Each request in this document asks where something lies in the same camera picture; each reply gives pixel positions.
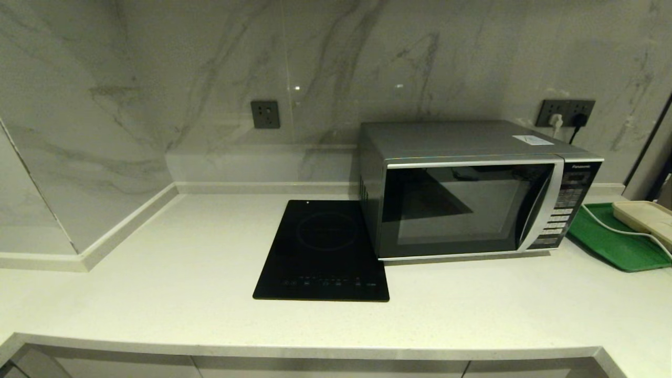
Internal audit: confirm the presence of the silver Panasonic microwave oven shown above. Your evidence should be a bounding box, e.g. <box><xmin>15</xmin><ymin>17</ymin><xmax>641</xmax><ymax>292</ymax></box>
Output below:
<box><xmin>359</xmin><ymin>121</ymin><xmax>604</xmax><ymax>262</ymax></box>

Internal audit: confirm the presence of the black induction cooktop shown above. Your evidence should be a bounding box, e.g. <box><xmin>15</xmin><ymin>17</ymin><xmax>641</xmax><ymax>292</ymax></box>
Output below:
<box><xmin>253</xmin><ymin>199</ymin><xmax>390</xmax><ymax>302</ymax></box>

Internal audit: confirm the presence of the green plastic tray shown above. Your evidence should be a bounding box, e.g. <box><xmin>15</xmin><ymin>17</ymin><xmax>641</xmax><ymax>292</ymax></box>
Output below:
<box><xmin>566</xmin><ymin>203</ymin><xmax>672</xmax><ymax>272</ymax></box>

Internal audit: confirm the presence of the angled cabinet corner panel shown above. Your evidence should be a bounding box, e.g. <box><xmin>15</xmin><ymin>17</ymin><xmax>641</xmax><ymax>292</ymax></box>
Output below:
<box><xmin>8</xmin><ymin>348</ymin><xmax>71</xmax><ymax>378</ymax></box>

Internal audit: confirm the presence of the grey single wall socket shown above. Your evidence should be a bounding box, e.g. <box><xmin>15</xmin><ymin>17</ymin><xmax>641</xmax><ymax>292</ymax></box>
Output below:
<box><xmin>250</xmin><ymin>100</ymin><xmax>280</xmax><ymax>130</ymax></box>

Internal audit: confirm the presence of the grey double wall socket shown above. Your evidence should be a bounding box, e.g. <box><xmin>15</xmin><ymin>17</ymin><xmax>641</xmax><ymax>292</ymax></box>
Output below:
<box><xmin>536</xmin><ymin>100</ymin><xmax>596</xmax><ymax>128</ymax></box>

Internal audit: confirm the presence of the white power cable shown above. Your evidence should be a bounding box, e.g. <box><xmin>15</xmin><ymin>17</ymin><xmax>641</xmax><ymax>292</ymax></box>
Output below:
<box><xmin>580</xmin><ymin>205</ymin><xmax>672</xmax><ymax>261</ymax></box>

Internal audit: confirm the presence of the dark door frame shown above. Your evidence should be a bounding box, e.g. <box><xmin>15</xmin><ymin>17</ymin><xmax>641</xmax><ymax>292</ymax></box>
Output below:
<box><xmin>624</xmin><ymin>93</ymin><xmax>672</xmax><ymax>203</ymax></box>

